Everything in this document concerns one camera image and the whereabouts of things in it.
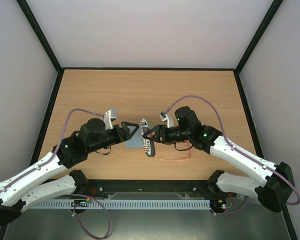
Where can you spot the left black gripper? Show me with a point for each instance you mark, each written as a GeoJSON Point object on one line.
{"type": "Point", "coordinates": [126, 134]}

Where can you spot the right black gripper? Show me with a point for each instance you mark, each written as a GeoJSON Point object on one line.
{"type": "Point", "coordinates": [162, 134]}

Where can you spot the patterned sunglasses case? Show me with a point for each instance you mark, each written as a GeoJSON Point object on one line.
{"type": "Point", "coordinates": [148, 144]}

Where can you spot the blue cleaning cloth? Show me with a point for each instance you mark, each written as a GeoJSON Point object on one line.
{"type": "Point", "coordinates": [135, 142]}

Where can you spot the red thin frame sunglasses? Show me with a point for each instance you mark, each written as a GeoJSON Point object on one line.
{"type": "Point", "coordinates": [181, 152]}

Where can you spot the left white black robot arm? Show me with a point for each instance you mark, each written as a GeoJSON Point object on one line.
{"type": "Point", "coordinates": [31, 186]}

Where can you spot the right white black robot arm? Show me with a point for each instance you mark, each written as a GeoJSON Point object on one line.
{"type": "Point", "coordinates": [270, 183]}

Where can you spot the left circuit board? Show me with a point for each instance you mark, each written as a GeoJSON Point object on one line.
{"type": "Point", "coordinates": [83, 203]}

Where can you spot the circuit board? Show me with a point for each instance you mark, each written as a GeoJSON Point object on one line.
{"type": "Point", "coordinates": [83, 203]}
{"type": "Point", "coordinates": [223, 204]}

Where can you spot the right circuit board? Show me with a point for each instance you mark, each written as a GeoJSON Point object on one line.
{"type": "Point", "coordinates": [223, 204]}

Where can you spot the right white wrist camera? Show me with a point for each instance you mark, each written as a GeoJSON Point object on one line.
{"type": "Point", "coordinates": [167, 119]}

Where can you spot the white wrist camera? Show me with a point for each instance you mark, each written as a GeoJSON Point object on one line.
{"type": "Point", "coordinates": [109, 116]}
{"type": "Point", "coordinates": [167, 119]}

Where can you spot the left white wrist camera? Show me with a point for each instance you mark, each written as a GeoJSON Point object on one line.
{"type": "Point", "coordinates": [109, 116]}

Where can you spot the light blue slotted cable duct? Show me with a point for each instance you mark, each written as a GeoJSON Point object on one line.
{"type": "Point", "coordinates": [120, 204]}

